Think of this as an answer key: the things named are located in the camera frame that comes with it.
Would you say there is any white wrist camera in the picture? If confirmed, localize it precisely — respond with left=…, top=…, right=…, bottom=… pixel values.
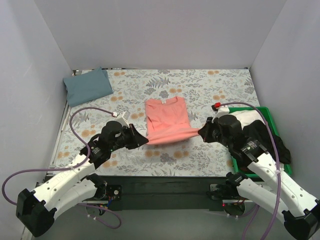
left=211, top=102, right=230, bottom=123
left=111, top=110, right=130, bottom=127

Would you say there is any floral patterned table mat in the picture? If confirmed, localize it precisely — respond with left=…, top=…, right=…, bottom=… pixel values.
left=50, top=69, right=259, bottom=177

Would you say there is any green plastic bin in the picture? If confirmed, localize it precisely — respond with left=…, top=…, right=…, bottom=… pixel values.
left=229, top=106, right=293, bottom=179

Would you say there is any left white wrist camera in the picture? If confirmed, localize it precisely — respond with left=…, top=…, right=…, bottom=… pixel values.
left=111, top=110, right=130, bottom=127

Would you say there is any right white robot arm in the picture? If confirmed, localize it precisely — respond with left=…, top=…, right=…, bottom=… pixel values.
left=198, top=114, right=320, bottom=240

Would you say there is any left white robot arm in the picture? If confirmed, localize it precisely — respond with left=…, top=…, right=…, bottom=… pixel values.
left=16, top=121, right=148, bottom=237

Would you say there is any salmon pink t-shirt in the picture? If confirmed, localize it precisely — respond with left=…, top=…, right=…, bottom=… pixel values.
left=145, top=96, right=198, bottom=145

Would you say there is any aluminium frame rail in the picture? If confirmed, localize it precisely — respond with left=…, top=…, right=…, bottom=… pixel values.
left=21, top=199, right=266, bottom=240

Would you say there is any black t-shirt in bin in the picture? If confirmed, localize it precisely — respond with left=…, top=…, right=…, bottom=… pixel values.
left=239, top=119, right=292, bottom=166

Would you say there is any white t-shirt in bin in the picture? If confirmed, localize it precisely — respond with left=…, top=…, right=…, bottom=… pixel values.
left=231, top=110, right=264, bottom=129

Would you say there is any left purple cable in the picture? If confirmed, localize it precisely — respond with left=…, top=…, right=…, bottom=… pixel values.
left=1, top=107, right=123, bottom=230

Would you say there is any folded blue-grey t-shirt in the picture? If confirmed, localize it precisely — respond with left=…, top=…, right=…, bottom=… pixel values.
left=63, top=67, right=114, bottom=107

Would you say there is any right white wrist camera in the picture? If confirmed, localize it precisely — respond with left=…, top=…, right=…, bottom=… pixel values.
left=211, top=102, right=230, bottom=123

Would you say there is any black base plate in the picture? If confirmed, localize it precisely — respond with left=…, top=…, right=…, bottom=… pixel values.
left=77, top=176, right=257, bottom=211

